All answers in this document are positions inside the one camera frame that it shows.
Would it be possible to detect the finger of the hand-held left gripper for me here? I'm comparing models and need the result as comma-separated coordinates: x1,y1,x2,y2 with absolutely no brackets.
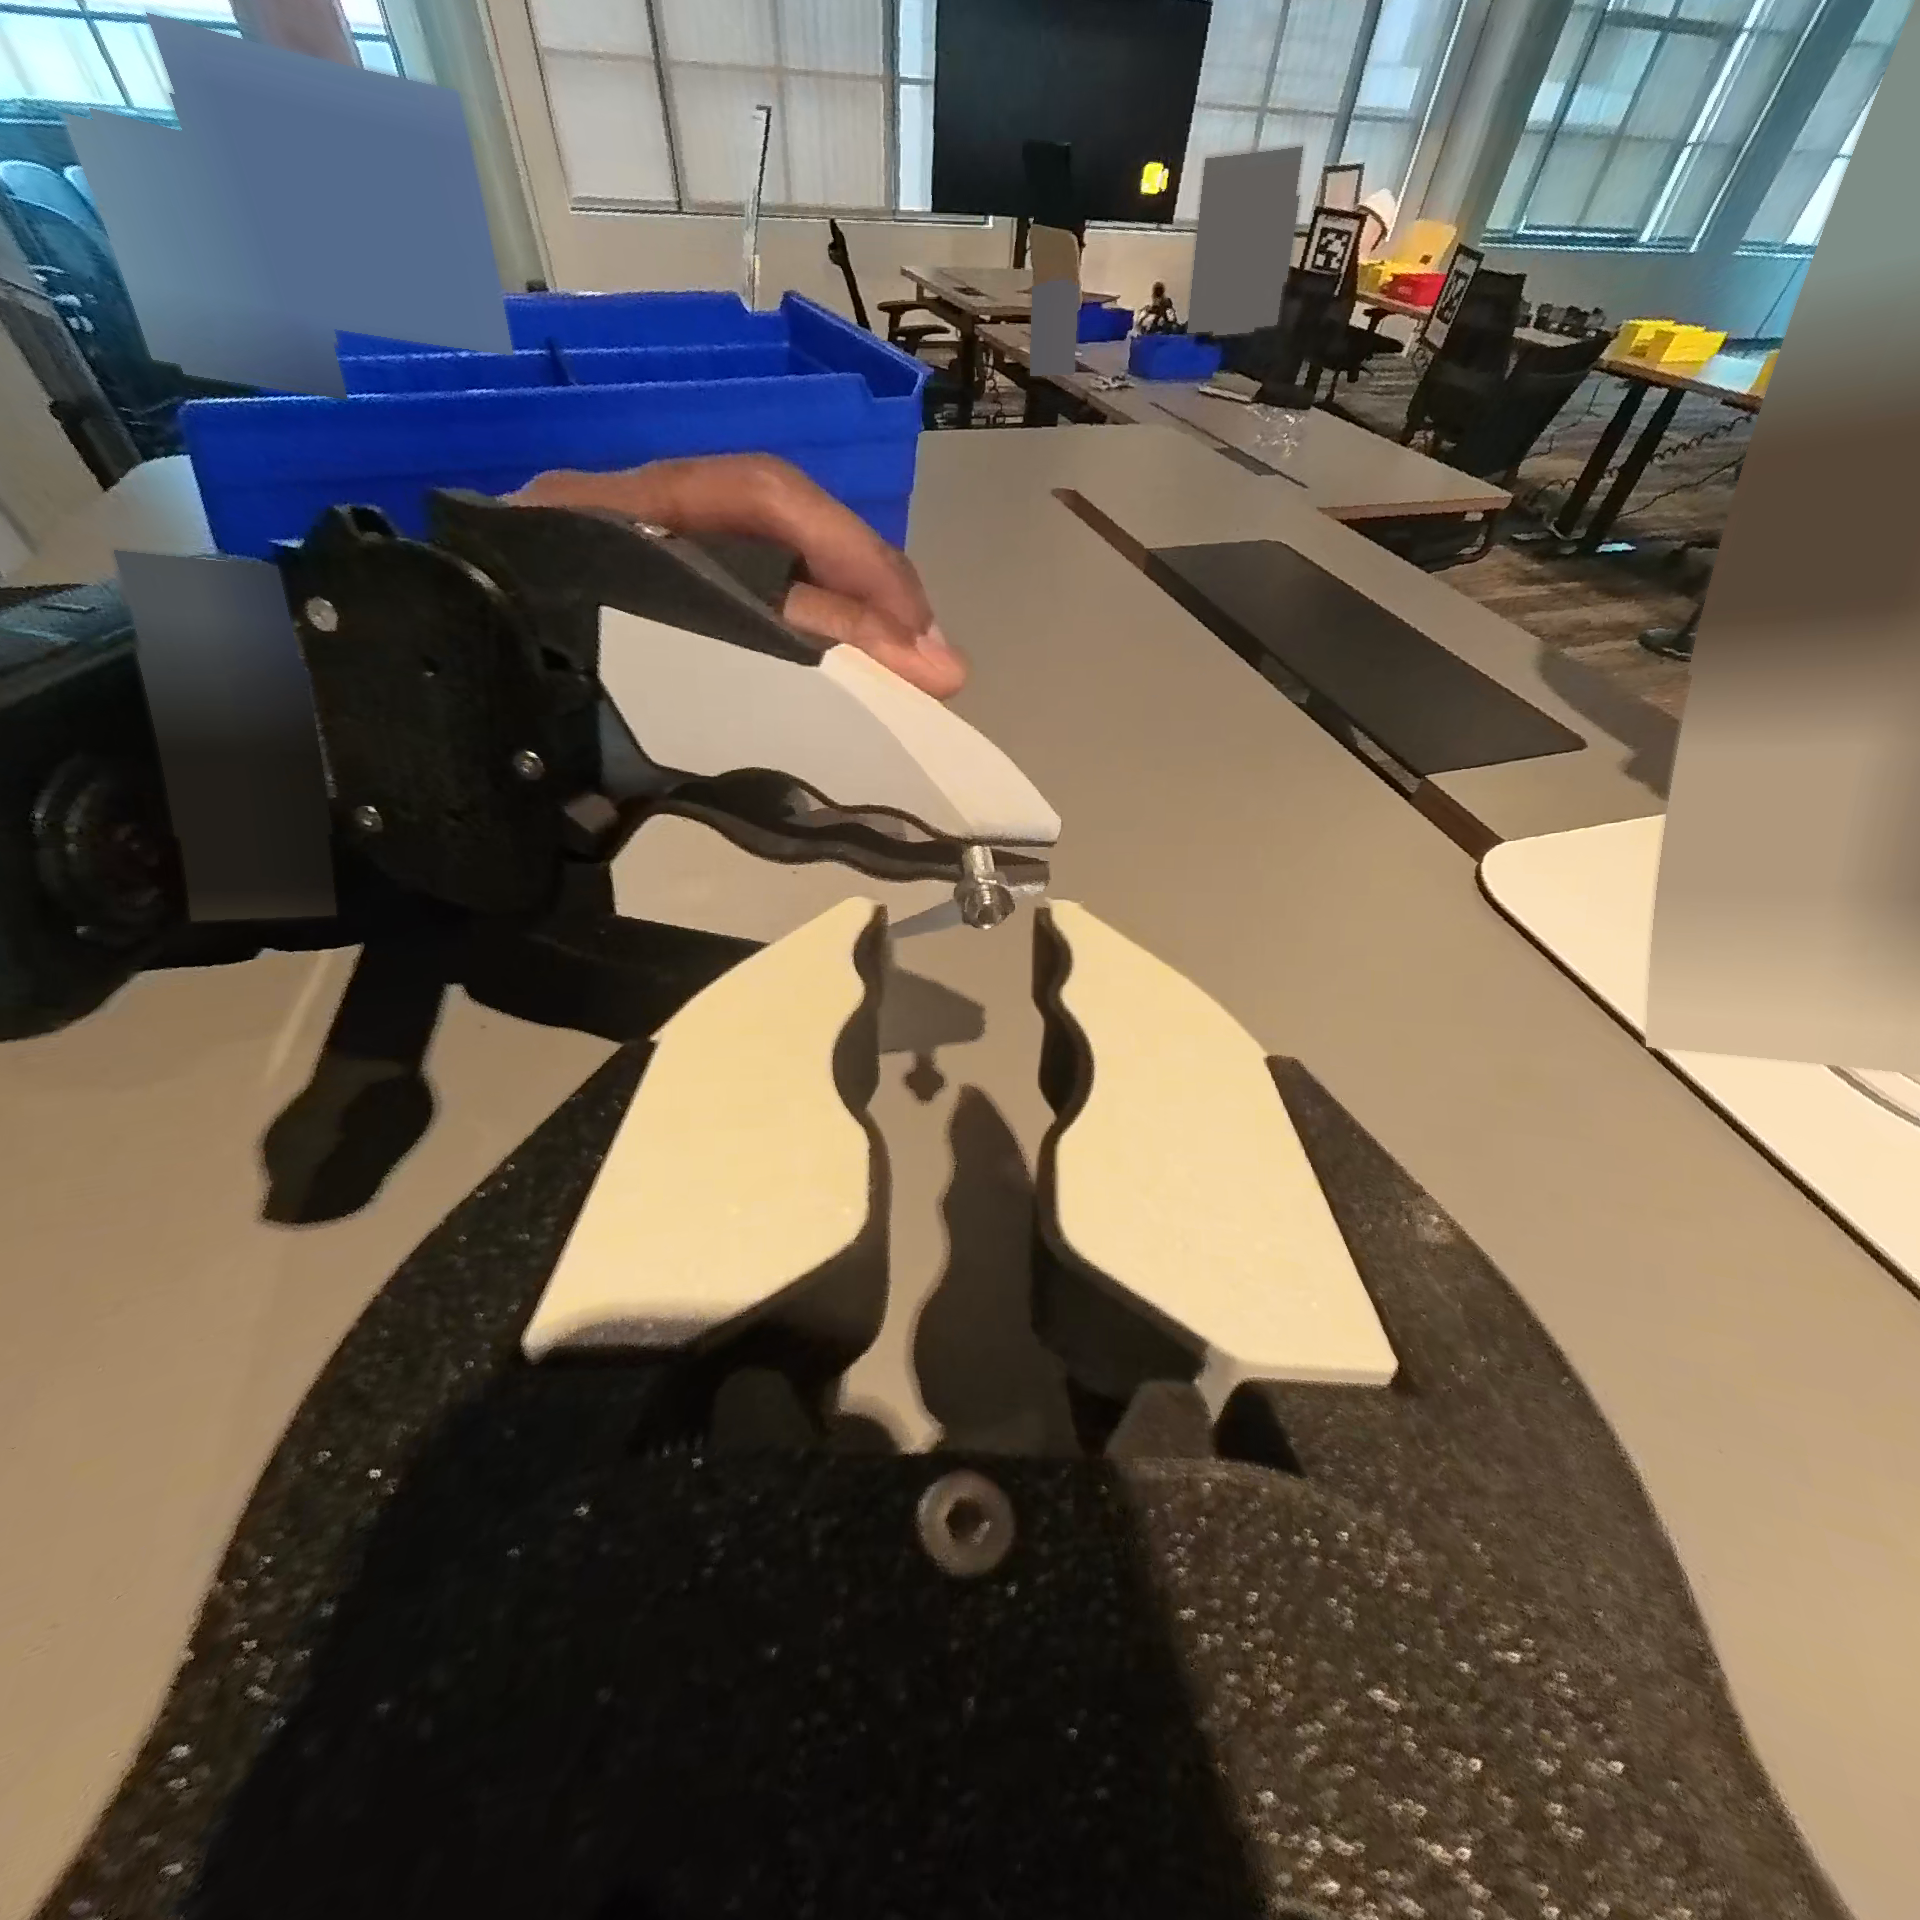
643,769,1055,941
598,599,1067,847

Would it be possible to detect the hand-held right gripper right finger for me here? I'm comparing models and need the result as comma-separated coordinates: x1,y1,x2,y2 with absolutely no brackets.
1027,896,1400,1442

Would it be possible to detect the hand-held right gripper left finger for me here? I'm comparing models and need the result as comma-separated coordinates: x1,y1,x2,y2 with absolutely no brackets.
523,896,900,1419

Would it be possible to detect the person's left hand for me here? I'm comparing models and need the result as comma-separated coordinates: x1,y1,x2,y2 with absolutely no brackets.
511,453,967,701

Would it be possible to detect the large blue plastic bin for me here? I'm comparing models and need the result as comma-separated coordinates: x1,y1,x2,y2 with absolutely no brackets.
179,289,930,564

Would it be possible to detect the black bulky equipment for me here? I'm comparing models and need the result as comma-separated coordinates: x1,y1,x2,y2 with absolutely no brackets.
0,582,197,1039

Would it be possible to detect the grey office desk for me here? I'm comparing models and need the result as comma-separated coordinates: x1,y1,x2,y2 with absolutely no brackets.
898,267,1124,380
1545,348,1772,560

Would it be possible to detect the thin white pole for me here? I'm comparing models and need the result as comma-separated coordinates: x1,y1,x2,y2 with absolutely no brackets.
740,105,777,311

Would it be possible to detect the black desk mat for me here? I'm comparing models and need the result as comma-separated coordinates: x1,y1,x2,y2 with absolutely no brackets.
1147,539,1589,776

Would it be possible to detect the large black screen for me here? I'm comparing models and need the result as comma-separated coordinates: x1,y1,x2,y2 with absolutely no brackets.
930,0,1215,228

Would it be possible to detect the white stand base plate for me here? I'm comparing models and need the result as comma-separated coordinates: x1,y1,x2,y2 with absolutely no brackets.
1477,810,1920,1292

